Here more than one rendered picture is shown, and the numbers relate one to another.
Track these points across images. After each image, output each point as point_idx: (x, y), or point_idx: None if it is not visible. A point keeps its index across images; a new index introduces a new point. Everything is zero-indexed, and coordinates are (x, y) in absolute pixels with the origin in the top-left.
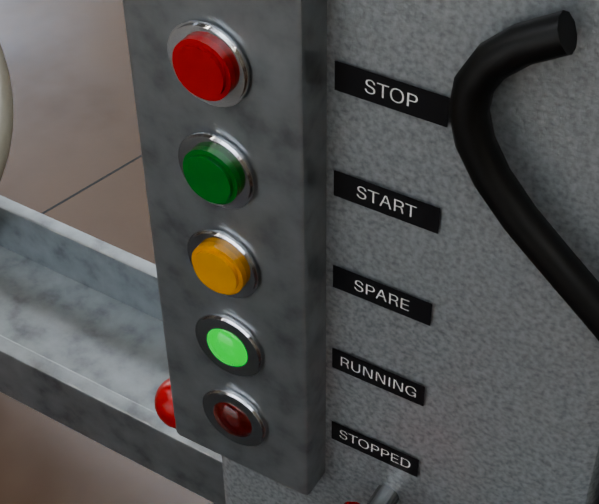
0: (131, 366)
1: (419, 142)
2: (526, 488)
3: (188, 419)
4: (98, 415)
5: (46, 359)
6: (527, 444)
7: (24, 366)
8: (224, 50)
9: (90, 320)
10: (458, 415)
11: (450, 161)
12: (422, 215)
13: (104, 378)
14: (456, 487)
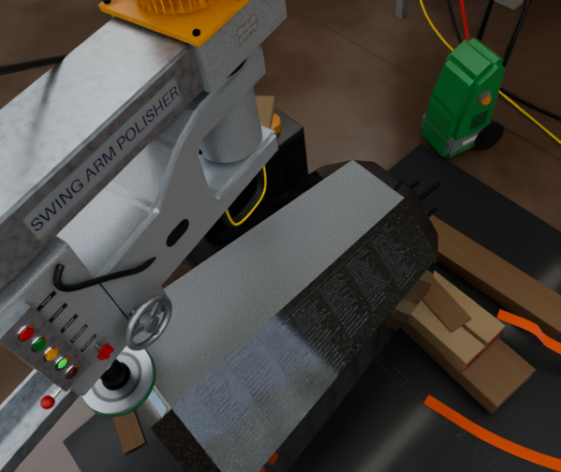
0: (15, 434)
1: (54, 300)
2: (108, 313)
3: (66, 386)
4: (34, 437)
5: (11, 451)
6: (102, 308)
7: (11, 458)
8: (27, 327)
9: None
10: (92, 319)
11: (60, 296)
12: (64, 306)
13: (17, 441)
14: (101, 328)
